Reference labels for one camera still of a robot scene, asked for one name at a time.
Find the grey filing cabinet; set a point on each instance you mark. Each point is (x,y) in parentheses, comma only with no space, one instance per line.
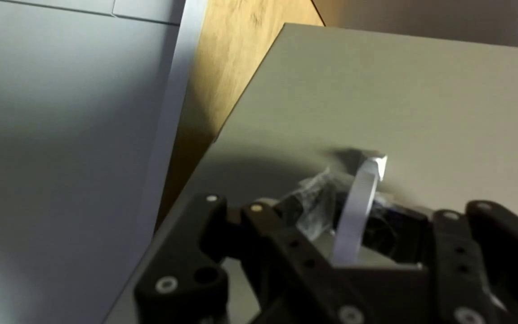
(91,98)

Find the silver drawer handle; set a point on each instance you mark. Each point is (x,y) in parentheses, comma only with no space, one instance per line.
(357,209)

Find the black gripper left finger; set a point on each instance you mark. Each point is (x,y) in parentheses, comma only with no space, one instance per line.
(184,283)

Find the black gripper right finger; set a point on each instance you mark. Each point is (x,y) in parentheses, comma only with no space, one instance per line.
(475,265)

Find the beige bottom drawer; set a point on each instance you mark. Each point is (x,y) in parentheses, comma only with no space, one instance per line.
(445,114)

